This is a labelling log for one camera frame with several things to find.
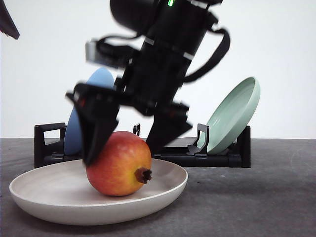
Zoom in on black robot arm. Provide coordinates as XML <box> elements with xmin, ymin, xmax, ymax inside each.
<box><xmin>66</xmin><ymin>0</ymin><xmax>223</xmax><ymax>165</ymax></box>

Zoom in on black plastic dish rack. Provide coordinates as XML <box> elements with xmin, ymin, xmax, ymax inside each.
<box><xmin>34</xmin><ymin>122</ymin><xmax>251</xmax><ymax>168</ymax></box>

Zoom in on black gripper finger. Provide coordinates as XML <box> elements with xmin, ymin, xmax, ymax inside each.
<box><xmin>0</xmin><ymin>0</ymin><xmax>20</xmax><ymax>39</ymax></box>

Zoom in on red yellow pomegranate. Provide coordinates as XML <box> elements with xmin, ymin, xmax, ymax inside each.
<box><xmin>86</xmin><ymin>131</ymin><xmax>152</xmax><ymax>196</ymax></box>

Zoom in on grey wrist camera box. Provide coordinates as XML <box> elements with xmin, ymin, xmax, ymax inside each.
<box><xmin>85</xmin><ymin>39</ymin><xmax>109</xmax><ymax>65</ymax></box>

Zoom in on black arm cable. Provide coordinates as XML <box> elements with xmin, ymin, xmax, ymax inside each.
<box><xmin>96</xmin><ymin>27</ymin><xmax>231</xmax><ymax>82</ymax></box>

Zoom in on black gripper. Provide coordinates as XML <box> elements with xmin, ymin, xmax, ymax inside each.
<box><xmin>67</xmin><ymin>38</ymin><xmax>193</xmax><ymax>166</ymax></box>

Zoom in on blue plate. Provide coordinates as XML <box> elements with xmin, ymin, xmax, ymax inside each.
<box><xmin>64</xmin><ymin>68</ymin><xmax>115</xmax><ymax>156</ymax></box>

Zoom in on white plate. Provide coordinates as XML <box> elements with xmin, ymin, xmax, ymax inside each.
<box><xmin>9</xmin><ymin>159</ymin><xmax>189</xmax><ymax>226</ymax></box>

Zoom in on green plate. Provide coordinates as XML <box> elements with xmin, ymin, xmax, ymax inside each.
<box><xmin>198</xmin><ymin>77</ymin><xmax>261</xmax><ymax>154</ymax></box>

